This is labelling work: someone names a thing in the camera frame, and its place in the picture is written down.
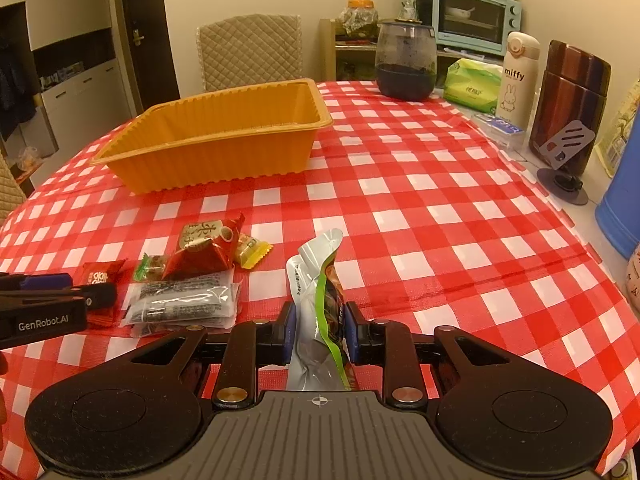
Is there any red square snack packet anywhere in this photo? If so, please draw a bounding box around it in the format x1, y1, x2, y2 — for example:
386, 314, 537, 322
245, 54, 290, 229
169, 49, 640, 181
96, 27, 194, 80
73, 259, 126, 327

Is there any grey phone stand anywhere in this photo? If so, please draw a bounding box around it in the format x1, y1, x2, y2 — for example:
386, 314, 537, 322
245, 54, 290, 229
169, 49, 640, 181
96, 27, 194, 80
537, 119, 596, 206

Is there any orange lid snack jar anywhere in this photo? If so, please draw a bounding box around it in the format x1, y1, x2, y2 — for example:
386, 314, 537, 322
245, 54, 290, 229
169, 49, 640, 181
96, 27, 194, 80
338, 0, 378, 41

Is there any sunflower print bag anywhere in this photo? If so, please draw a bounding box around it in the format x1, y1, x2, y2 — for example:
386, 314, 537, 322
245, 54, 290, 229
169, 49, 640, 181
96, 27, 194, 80
596, 79, 640, 178

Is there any brown metal thermos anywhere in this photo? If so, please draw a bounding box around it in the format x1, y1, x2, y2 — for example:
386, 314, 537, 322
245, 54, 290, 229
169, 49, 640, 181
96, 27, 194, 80
529, 40, 612, 160

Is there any beige quilted side chair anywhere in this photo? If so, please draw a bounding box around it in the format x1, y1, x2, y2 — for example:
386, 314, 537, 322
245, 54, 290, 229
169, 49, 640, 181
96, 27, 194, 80
0, 154, 26, 224

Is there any blue white small box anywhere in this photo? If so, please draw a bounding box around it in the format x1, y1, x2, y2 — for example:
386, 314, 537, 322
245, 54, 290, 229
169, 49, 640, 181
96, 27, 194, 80
472, 113, 525, 150

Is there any white storage cabinet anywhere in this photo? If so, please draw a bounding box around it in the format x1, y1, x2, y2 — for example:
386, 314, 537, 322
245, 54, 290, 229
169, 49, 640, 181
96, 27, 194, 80
1, 0, 134, 185

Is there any white miffy bottle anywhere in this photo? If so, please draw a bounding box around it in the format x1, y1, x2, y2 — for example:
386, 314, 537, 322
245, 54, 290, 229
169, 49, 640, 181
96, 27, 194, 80
496, 32, 540, 130

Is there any green tissue pack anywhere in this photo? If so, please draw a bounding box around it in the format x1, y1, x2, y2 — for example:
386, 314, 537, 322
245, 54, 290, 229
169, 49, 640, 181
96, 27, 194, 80
442, 58, 502, 114

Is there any red white checkered tablecloth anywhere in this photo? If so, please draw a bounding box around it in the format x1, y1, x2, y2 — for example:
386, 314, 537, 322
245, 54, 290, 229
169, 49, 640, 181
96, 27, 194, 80
1, 82, 639, 471

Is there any blue plastic container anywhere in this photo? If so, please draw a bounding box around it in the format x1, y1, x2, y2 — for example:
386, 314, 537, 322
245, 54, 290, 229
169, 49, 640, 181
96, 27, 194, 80
596, 115, 640, 260

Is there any silver green snack pouch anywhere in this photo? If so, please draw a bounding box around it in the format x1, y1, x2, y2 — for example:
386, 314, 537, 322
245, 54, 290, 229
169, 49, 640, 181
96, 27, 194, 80
286, 229, 358, 391

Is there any yellow candy wrapper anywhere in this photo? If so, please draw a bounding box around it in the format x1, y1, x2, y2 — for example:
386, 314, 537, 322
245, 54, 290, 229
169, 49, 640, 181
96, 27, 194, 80
234, 233, 272, 270

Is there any dark wooden door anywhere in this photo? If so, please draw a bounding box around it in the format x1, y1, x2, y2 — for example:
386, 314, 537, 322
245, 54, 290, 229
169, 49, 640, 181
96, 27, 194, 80
122, 0, 180, 110

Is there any red gold triangular snack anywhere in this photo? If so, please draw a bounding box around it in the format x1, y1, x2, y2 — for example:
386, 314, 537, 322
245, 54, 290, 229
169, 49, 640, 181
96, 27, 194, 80
162, 214, 245, 281

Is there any dark glass jar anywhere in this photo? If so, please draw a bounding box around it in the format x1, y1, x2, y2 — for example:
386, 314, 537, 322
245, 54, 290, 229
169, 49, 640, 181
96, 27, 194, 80
375, 20, 437, 102

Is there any wooden side shelf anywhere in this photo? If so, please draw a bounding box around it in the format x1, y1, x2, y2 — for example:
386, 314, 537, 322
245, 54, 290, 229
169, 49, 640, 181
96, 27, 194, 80
319, 18, 376, 81

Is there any light blue toaster oven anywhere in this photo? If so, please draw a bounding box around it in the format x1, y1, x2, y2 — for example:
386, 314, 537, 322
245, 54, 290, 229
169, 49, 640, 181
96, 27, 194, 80
416, 0, 523, 56

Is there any orange plastic tray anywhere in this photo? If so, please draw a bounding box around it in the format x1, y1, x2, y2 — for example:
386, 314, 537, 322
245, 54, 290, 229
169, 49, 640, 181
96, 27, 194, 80
92, 78, 333, 194

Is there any green candy wrapper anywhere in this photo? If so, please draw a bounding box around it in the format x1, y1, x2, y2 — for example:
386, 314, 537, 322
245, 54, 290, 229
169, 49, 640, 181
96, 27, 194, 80
132, 254, 168, 283

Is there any clear grey snack packet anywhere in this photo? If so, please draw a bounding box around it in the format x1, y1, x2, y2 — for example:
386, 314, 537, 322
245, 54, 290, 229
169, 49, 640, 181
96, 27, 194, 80
120, 270, 242, 334

